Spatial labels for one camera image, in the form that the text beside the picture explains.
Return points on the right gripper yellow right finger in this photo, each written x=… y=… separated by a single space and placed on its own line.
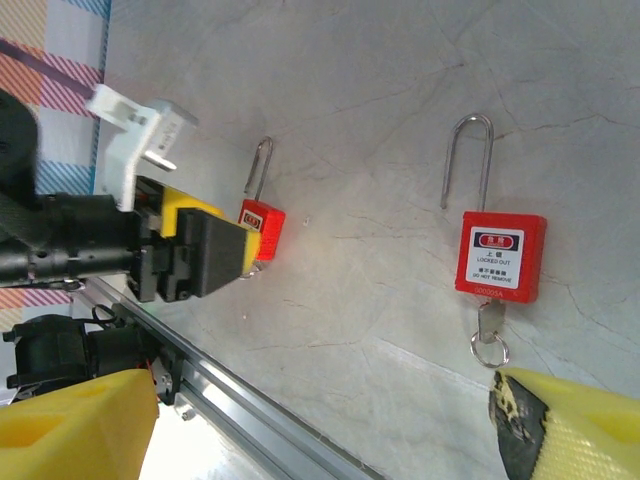
x=585 y=435

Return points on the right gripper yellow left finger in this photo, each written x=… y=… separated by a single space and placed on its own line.
x=75 y=430

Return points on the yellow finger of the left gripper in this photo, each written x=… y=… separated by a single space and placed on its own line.
x=172 y=205
x=215 y=250

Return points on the red safety padlock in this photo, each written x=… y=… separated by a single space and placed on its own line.
x=272 y=232
x=500 y=250

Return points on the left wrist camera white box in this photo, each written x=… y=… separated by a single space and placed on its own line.
x=130 y=135

